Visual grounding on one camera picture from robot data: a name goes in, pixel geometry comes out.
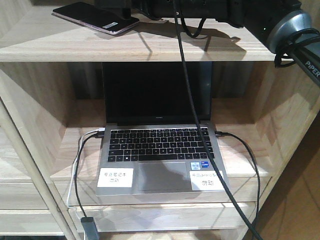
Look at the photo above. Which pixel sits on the grey usb hub dongle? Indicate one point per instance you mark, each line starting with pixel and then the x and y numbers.
pixel 90 228

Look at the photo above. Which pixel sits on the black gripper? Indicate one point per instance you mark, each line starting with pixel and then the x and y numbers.
pixel 225 11

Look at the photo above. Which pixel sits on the wooden shelf unit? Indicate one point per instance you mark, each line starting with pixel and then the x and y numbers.
pixel 41 120

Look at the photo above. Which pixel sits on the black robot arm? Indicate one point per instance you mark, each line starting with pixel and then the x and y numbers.
pixel 280 25

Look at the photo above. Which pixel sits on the black foldable smartphone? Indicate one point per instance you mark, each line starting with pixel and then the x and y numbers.
pixel 89 16

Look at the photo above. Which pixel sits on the silver laptop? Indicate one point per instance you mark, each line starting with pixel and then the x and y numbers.
pixel 159 137

